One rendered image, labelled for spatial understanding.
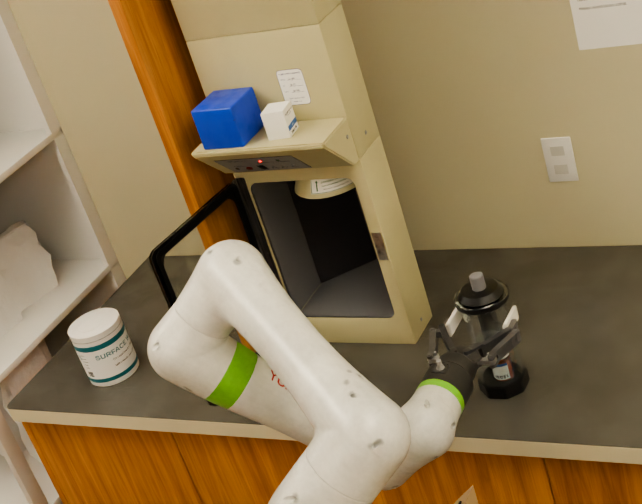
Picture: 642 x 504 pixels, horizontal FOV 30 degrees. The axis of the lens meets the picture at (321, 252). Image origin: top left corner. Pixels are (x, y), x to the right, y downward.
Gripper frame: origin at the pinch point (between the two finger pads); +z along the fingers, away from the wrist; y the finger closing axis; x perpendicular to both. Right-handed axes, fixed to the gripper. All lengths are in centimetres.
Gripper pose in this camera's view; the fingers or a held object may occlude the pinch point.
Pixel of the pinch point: (484, 316)
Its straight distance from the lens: 238.2
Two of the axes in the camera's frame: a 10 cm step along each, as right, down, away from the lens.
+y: -8.7, 0.2, 5.0
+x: 2.8, 8.4, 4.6
